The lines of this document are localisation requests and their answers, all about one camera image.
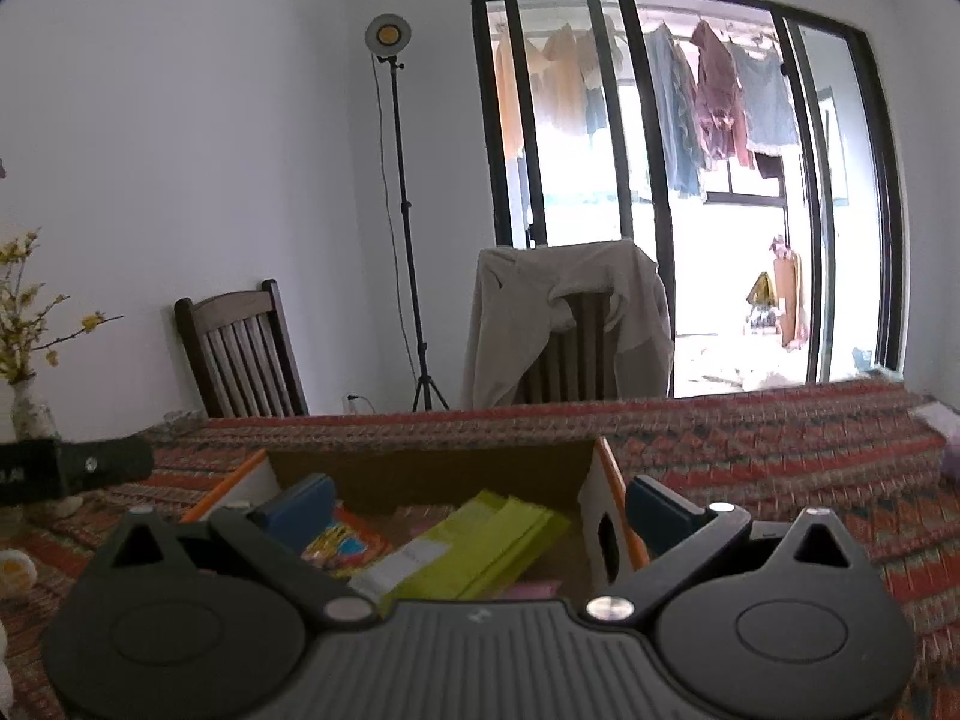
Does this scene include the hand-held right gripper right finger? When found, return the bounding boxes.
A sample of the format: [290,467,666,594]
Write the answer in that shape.
[585,475,877,625]

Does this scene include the yellow flower branches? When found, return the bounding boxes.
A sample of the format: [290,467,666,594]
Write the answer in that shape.
[0,229,125,385]

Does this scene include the yellow-green snack packet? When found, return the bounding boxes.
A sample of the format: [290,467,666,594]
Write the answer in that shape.
[351,490,572,602]

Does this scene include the beige hanging shirts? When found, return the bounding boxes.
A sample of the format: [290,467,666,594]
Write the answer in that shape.
[493,21,625,160]

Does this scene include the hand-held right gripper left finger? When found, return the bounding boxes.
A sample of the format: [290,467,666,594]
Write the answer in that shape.
[97,475,380,627]

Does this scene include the wooden board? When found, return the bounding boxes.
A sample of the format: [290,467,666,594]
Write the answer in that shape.
[772,236,808,350]

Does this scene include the patterned tablecloth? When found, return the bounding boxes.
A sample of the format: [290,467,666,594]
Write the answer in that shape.
[0,379,960,720]

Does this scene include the black light stand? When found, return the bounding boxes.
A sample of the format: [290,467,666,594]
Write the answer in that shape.
[364,13,452,413]

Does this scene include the dark wooden chair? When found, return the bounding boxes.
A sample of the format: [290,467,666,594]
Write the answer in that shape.
[174,279,311,419]
[521,289,620,403]

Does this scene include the orange cardboard box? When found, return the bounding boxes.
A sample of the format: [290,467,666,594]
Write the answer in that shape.
[180,437,650,602]

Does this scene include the floral ceramic vase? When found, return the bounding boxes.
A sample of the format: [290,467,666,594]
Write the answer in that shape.
[10,379,85,520]

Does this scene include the light blue hanging garment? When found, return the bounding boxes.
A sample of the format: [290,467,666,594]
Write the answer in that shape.
[731,41,800,156]

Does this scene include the purple tissue pack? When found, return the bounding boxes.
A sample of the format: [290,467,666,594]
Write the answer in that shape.
[910,401,960,482]

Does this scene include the black sliding door frame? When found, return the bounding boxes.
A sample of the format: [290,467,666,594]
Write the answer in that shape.
[469,0,910,392]

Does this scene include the yellow bag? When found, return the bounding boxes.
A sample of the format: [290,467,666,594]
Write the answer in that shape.
[745,271,781,335]

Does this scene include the red cartoon snack packet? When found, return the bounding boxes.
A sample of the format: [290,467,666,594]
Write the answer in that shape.
[300,506,392,580]

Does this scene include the maroon hanging shirt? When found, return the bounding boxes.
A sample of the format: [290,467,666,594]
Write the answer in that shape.
[690,19,755,170]

